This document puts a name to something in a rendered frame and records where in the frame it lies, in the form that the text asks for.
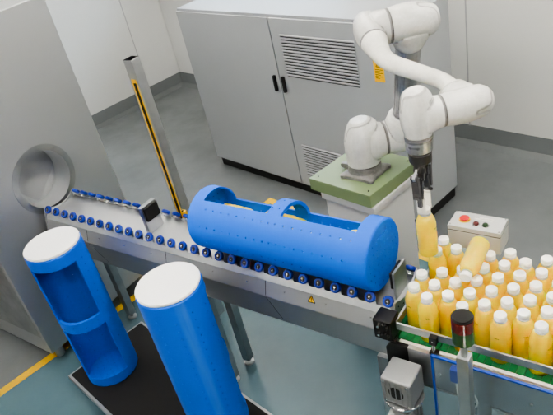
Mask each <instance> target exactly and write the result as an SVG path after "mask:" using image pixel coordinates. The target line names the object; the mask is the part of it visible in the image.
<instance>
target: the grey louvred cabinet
mask: <svg viewBox="0 0 553 415"><path fill-rule="evenodd" d="M411 1H427V2H431V3H433V4H435V5H436V6H437V7H438V9H439V14H440V19H441V22H440V25H439V29H438V30H437V31H436V32H435V33H434V34H432V35H430V36H429V38H428V40H427V41H426V42H425V45H424V46H423V48H422V49H421V64H423V65H425V66H428V67H431V68H435V69H438V70H440V71H442V72H445V73H447V74H448V75H450V76H452V70H451V53H450V37H449V21H448V0H195V1H193V2H190V3H188V4H185V5H183V6H182V7H178V8H176V9H177V12H176V15H177V17H178V21H179V26H180V29H181V31H182V35H183V38H184V43H185V46H186V49H187V51H188V56H189V60H190V63H191V66H192V69H193V74H194V76H195V80H196V83H197V88H198V90H199V94H200V96H201V100H202V105H203V108H204V110H205V114H206V117H207V122H208V125H209V128H210V130H211V135H212V139H213V142H214V145H215V148H216V153H217V155H218V156H219V157H222V160H223V163H224V164H226V165H228V166H233V167H235V168H239V169H241V170H246V171H248V172H251V173H254V174H256V175H261V176H263V177H266V178H269V179H271V180H275V181H278V182H281V183H283V184H288V185H290V186H293V187H296V188H298V189H303V190H305V191H308V192H311V193H314V194H318V195H321V196H322V194H321V192H319V191H316V190H313V189H311V186H310V182H309V178H310V177H311V176H313V175H315V174H316V173H317V172H319V171H320V170H321V169H323V168H324V167H326V166H327V165H329V164H330V163H332V162H333V161H335V160H336V159H337V158H339V157H340V156H342V155H343V154H345V146H344V134H345V130H346V125H347V124H348V122H349V121H350V120H351V119H352V118H354V117H356V116H358V115H367V116H370V117H372V118H374V119H375V120H376V122H381V121H384V120H385V119H386V117H387V115H388V112H389V110H390V109H391V108H392V107H393V88H394V74H393V73H390V72H388V71H386V70H384V69H382V68H381V67H380V66H378V65H377V64H376V63H375V62H374V61H373V60H372V59H371V58H370V57H369V56H368V55H367V54H366V53H365V52H364V51H363V50H362V49H361V47H360V46H359V45H358V44H357V42H356V39H355V36H354V34H353V21H354V19H355V17H356V15H357V14H358V13H359V12H362V11H374V10H379V9H383V8H386V7H391V6H392V5H396V4H398V3H403V2H411ZM433 134H434V136H433V139H434V149H433V150H432V176H433V185H431V186H430V187H432V188H433V190H431V191H430V194H431V204H432V208H431V209H430V211H431V213H432V214H433V215H434V214H436V213H437V211H439V210H440V209H441V208H442V207H443V206H444V205H445V204H446V203H447V202H449V201H450V200H451V199H452V198H453V197H454V196H455V187H456V186H457V185H458V183H457V167H456V150H455V134H454V126H447V127H443V128H440V129H438V130H436V131H434V132H433Z"/></svg>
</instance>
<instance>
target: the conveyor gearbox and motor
mask: <svg viewBox="0 0 553 415"><path fill-rule="evenodd" d="M380 379H381V385H382V390H383V398H384V399H385V402H386V403H387V405H388V406H389V408H390V411H389V413H388V415H423V410H422V404H423V402H424V399H425V394H424V390H423V389H424V381H423V374H422V366H421V365H419V364H416V363H413V362H410V361H406V360H403V359H401V358H398V357H392V358H391V360H390V362H389V363H388V365H387V366H386V368H385V370H384V371H383V374H382V375H381V376H380Z"/></svg>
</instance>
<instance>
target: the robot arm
mask: <svg viewBox="0 0 553 415"><path fill-rule="evenodd" d="M440 22H441V19H440V14H439V9H438V7H437V6H436V5H435V4H433V3H431V2H427V1H411V2H403V3H398V4H396V5H392V6H391V7H386V8H383V9H379V10H374V11H362V12H359V13H358V14H357V15H356V16H355V19H354V21H353V34H354V36H355V40H356V42H357V44H358V45H359V46H360V47H361V49H362V50H363V51H364V52H365V53H366V54H367V55H368V56H369V57H370V58H371V59H372V60H373V61H374V62H375V63H376V64H377V65H378V66H380V67H381V68H382V69H384V70H386V71H388V72H390V73H393V74H394V88H393V107H392V108H391V109H390V110H389V112H388V115H387V117H386V119H385V120H384V121H381V122H376V120H375V119H374V118H372V117H370V116H367V115H358V116H356V117H354V118H352V119H351V120H350V121H349V122H348V124H347V125H346V130H345V134H344V146H345V153H346V159H347V161H343V162H342V163H341V166H342V167H343V168H345V169H347V170H346V171H344V172H343V173H341V174H340V178H341V179H349V180H356V181H360V182H364V183H367V184H373V183H374V182H375V180H376V179H377V178H378V177H379V176H381V174H382V173H384V172H385V171H386V170H388V169H390V168H391V164H390V163H383V162H381V159H380V158H382V157H384V156H386V155H387V154H392V153H397V152H404V151H406V152H407V153H408V160H409V162H410V163H411V164H412V165H413V166H414V167H413V172H414V175H413V176H410V181H411V188H412V194H413V200H416V203H417V213H418V214H419V215H424V216H426V215H427V214H426V205H429V206H430V208H432V204H431V194H430V191H431V190H433V188H432V187H430V186H431V185H433V176H432V150H433V149H434V139H433V136H434V134H433V132H434V131H436V130H438V129H440V128H443V127H447V126H454V125H459V124H465V123H468V122H471V121H474V120H477V119H480V118H482V117H484V116H485V115H487V114H489V113H490V111H491V110H492V108H493V107H494V103H495V98H494V94H493V91H492V90H491V89H490V88H489V87H488V86H484V85H481V84H476V85H473V84H472V83H469V82H466V81H464V80H461V79H457V80H456V79H455V78H453V77H452V76H450V75H448V74H447V73H445V72H442V71H440V70H438V69H435V68H431V67H428V66H425V65H423V64H421V49H422V48H423V46H424V45H425V42H426V41H427V40H428V38H429V36H430V35H432V34H434V33H435V32H436V31H437V30H438V29H439V25H440ZM389 44H393V47H394V48H395V54H393V53H392V52H391V50H390V48H389ZM418 82H422V83H425V84H428V85H431V86H434V87H436V88H438V89H440V93H439V94H438V95H436V96H433V95H432V94H431V92H430V91H429V90H428V89H427V88H426V87H425V86H422V85H418Z"/></svg>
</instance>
